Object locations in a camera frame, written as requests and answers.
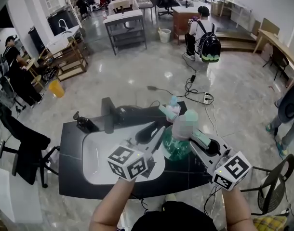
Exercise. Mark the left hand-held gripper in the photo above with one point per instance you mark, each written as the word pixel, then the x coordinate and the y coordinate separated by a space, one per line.
pixel 126 161

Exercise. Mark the green spray bottle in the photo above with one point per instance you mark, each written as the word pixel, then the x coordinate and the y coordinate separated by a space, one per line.
pixel 176 150

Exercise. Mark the black soap dispenser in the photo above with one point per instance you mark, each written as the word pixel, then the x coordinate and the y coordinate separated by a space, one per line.
pixel 85 125

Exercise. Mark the white wall cabinet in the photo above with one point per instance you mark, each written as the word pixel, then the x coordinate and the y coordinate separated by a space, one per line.
pixel 50 2

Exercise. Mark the black green backpack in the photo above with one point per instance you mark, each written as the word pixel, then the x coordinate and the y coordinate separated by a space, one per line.
pixel 209 48

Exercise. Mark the black power adapter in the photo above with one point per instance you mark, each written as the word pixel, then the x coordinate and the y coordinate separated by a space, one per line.
pixel 193 78

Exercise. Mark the white power strip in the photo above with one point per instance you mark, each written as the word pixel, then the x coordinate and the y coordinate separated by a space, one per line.
pixel 208 98

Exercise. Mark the yellow bin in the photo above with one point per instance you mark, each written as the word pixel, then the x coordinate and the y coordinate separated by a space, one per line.
pixel 56 89

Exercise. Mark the brown wooden cabinet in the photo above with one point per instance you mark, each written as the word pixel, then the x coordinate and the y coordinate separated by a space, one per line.
pixel 183 20

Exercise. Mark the person's left forearm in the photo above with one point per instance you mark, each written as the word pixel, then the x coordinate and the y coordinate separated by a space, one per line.
pixel 110 206

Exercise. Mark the light wooden desk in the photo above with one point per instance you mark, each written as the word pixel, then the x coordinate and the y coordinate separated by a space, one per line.
pixel 282 47

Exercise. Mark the black office chair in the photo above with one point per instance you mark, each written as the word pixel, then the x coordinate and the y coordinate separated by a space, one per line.
pixel 26 148

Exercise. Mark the dark wicker chair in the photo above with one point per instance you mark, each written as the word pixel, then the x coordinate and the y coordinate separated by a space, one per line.
pixel 278 61

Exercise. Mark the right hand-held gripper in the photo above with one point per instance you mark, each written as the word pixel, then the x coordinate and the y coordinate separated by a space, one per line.
pixel 231 170

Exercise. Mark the grey shelf table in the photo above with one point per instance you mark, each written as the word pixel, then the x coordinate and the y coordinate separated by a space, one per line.
pixel 124 17

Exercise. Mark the black faucet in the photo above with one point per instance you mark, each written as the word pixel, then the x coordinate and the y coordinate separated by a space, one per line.
pixel 108 114

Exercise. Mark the person's black clothing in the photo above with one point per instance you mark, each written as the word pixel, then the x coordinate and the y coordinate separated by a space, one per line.
pixel 173 218

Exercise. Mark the cardboard box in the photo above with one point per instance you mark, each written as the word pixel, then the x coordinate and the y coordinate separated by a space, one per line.
pixel 270 26

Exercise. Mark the white table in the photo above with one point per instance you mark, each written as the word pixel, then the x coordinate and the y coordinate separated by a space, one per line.
pixel 14 196

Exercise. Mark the white waste basket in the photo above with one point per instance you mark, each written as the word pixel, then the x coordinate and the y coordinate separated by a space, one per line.
pixel 164 35

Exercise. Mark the black faucet display panel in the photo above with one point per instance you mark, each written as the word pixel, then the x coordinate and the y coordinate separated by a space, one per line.
pixel 62 23

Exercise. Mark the wooden step platform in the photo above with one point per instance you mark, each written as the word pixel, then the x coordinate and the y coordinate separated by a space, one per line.
pixel 236 42

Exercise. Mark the black sink counter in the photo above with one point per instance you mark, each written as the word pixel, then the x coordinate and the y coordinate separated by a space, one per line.
pixel 72 177

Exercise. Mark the grey backpack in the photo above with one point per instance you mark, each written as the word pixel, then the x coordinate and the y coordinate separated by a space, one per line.
pixel 290 105

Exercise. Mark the yellow plaid cloth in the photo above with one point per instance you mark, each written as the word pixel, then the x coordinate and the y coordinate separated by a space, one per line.
pixel 270 222

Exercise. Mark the wooden shelf cart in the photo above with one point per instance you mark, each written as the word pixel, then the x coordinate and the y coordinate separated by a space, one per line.
pixel 70 64

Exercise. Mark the person's right forearm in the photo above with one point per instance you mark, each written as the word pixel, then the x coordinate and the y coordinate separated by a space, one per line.
pixel 237 210

